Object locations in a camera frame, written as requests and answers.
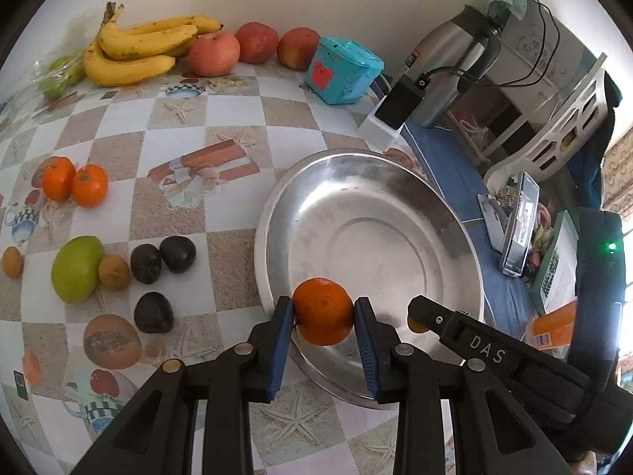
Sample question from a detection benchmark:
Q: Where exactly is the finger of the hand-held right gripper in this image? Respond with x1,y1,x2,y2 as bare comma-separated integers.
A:
407,295,591,407

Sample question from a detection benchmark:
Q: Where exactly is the yellow banana bunch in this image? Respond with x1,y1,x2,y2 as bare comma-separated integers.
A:
82,2,224,87

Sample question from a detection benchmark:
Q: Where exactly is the white plastic chair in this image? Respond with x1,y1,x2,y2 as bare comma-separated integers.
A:
482,52,609,194

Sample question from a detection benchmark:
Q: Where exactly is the green book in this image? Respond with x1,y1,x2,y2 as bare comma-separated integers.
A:
528,210,579,315

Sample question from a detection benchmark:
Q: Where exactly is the steel thermos jug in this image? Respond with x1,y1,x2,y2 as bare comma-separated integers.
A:
403,4,502,129

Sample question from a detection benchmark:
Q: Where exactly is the teal cloth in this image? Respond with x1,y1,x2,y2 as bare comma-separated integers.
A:
487,0,530,23

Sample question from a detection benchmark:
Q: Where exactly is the green mango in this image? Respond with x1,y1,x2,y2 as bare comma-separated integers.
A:
51,236,106,304

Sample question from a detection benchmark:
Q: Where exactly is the red apple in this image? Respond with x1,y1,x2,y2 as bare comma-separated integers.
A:
234,22,280,65
276,27,321,70
186,31,241,77

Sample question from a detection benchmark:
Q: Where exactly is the white power block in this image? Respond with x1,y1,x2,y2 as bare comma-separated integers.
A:
357,109,407,153

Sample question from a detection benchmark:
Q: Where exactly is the orange packet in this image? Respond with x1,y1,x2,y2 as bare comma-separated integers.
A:
524,301,578,350

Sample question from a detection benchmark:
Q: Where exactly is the white plastic bag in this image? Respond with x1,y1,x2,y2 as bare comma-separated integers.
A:
447,109,495,159

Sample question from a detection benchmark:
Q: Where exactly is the round steel basin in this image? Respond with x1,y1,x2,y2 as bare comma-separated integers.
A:
253,148,486,409

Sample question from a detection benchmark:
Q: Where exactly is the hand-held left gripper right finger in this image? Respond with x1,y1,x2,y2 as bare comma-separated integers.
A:
353,296,574,475

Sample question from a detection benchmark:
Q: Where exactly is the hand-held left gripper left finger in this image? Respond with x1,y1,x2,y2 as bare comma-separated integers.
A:
69,296,296,475

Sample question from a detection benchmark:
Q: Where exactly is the plastic bag of green fruit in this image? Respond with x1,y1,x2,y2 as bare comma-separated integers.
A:
32,52,92,102

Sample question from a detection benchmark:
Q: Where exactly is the checkered printed tablecloth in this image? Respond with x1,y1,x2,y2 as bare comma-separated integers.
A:
0,54,540,475

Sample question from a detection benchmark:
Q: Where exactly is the grey phone stand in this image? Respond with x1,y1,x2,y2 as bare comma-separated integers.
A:
477,192,515,251

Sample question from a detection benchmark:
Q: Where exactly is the teal plastic box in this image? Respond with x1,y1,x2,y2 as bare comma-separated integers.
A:
303,36,385,106

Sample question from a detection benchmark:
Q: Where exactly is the smartphone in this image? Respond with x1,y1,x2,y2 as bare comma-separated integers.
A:
502,171,541,276

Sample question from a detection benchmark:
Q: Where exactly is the orange mandarin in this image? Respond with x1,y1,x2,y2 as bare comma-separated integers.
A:
293,277,355,346
42,156,76,202
72,164,109,209

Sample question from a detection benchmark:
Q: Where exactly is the dark blue garment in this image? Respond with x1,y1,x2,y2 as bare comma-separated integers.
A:
574,72,624,209

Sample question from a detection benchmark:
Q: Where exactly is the white storage box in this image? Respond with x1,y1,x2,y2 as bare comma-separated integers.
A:
487,0,597,105

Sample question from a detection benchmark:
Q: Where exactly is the dark purple round fruit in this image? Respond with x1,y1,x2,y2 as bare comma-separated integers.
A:
130,243,163,285
134,291,174,334
159,236,197,274

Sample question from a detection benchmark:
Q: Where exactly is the black cable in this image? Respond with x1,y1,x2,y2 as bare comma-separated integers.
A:
419,0,565,95

